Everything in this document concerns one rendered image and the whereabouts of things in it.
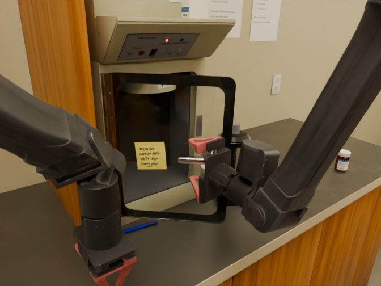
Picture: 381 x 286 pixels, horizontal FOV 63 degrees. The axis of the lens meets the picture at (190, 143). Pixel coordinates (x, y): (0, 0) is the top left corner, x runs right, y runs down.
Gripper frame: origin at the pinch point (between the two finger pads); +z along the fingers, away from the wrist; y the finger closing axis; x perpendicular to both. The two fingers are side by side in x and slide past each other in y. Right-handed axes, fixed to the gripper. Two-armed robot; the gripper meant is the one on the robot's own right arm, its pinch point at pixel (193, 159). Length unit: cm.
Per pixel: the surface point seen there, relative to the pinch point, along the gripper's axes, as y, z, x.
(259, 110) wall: -25, 65, -94
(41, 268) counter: -24.7, 15.7, 34.8
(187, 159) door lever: -0.5, 1.8, 0.2
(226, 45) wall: 14, 65, -67
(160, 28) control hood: 28.2, 9.7, 0.7
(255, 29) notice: 19, 65, -87
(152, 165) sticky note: -5.0, 11.6, 4.6
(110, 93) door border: 13.8, 17.7, 10.8
